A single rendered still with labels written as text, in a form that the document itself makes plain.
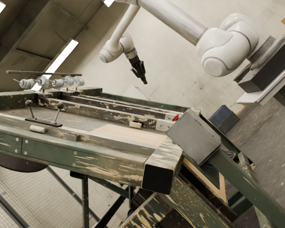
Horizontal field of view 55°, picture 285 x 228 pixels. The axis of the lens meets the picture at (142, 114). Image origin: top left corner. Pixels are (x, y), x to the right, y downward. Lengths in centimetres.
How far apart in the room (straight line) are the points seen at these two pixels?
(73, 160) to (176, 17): 80
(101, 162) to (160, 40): 610
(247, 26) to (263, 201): 79
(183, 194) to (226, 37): 71
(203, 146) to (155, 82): 598
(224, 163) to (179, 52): 602
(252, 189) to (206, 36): 67
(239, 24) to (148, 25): 586
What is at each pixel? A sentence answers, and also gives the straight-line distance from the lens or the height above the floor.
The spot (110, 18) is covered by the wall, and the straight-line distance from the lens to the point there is 750.
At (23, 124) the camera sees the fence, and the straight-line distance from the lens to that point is 161.
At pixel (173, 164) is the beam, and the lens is 111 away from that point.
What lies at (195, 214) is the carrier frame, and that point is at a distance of 113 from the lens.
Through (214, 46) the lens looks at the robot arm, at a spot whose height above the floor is 103.
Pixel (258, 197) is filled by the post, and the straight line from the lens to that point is 113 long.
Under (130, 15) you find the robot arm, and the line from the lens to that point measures 178.
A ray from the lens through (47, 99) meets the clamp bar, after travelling 223.
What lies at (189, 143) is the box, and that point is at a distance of 103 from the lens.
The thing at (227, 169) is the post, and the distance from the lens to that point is 109.
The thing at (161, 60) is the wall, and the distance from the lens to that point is 700.
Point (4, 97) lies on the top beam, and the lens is 203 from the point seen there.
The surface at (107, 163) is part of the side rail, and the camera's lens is 113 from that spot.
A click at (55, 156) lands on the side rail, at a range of 123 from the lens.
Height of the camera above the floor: 94
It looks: 6 degrees up
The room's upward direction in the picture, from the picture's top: 46 degrees counter-clockwise
